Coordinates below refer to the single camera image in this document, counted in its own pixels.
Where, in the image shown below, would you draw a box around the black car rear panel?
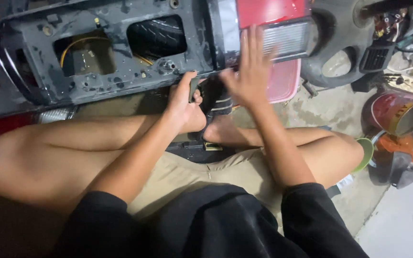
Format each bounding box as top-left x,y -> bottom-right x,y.
0,0 -> 241,124

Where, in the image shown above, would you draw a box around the yellow cable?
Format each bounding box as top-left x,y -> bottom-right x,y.
60,36 -> 154,69

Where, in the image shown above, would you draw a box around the khaki shorts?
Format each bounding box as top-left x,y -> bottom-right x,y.
126,147 -> 286,235

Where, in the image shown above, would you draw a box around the black tire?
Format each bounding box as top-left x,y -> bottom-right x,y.
127,16 -> 188,62

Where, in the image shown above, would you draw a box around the dark grey tool handle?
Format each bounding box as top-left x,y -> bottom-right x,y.
188,77 -> 201,103

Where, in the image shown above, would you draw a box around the white sheet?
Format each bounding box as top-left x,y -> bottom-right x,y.
354,143 -> 413,258

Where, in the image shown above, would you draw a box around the red and clear tail lamp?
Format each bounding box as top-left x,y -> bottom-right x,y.
217,0 -> 314,68

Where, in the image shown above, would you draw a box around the red paint can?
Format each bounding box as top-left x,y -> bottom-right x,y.
362,91 -> 413,137

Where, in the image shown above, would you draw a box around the white power strip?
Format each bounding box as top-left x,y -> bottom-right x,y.
386,65 -> 413,98

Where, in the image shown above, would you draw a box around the black dashboard part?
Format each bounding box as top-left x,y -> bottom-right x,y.
299,0 -> 398,89

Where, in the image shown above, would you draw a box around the person's legs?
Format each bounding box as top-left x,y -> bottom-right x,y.
0,115 -> 365,215

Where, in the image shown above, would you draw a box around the bundle of coloured wires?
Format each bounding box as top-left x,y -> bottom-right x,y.
373,9 -> 408,46

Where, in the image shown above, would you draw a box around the pink plastic container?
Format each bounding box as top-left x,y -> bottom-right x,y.
232,58 -> 302,107

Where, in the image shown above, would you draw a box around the person's left hand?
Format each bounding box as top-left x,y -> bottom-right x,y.
163,70 -> 207,134

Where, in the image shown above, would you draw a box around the black part with yellow label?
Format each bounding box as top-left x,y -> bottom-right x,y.
166,141 -> 236,164

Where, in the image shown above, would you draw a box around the grey black bag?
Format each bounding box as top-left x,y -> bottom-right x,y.
367,151 -> 413,190

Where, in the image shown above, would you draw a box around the chrome lamp reflector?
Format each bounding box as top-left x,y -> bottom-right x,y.
37,106 -> 78,124

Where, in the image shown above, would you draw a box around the black shirt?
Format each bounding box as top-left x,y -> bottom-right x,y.
50,183 -> 370,258

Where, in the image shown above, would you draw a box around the orange cloth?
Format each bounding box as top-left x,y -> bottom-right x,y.
374,134 -> 413,167

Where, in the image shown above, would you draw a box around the person's right hand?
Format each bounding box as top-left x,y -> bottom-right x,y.
220,24 -> 277,112

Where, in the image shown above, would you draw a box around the green plastic bowl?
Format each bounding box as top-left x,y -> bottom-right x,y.
351,138 -> 375,173

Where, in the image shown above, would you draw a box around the black striped block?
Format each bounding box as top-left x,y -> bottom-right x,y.
199,75 -> 234,124

